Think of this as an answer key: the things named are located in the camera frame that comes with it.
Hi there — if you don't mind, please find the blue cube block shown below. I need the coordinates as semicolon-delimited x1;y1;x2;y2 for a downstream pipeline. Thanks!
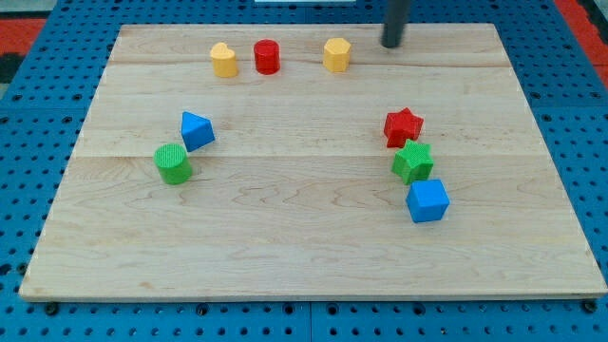
406;179;450;223

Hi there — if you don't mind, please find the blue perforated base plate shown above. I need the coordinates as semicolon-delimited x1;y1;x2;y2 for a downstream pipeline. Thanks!
1;0;607;341

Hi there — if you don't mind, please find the yellow heart block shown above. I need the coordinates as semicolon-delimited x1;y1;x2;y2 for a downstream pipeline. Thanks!
210;42;238;78

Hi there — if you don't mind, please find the red cylinder block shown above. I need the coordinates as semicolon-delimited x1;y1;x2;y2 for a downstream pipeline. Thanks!
253;39;280;75

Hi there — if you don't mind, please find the yellow hexagon block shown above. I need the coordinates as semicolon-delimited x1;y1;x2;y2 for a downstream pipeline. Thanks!
323;37;352;72

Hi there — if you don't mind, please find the green star block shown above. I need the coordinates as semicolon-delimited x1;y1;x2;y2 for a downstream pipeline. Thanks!
391;140;434;185

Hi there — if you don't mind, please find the light wooden board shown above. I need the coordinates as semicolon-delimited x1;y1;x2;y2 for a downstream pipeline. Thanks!
20;24;607;302

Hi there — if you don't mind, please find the green cylinder block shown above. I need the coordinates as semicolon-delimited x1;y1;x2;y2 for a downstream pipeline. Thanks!
153;143;192;185

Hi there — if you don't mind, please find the blue triangle block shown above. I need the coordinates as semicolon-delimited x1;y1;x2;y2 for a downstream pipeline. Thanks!
180;111;216;152

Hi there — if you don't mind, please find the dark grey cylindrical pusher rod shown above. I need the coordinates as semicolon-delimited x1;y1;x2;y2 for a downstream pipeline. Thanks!
380;0;412;48

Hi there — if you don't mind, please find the red star block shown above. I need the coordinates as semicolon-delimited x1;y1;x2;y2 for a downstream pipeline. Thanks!
384;107;424;147

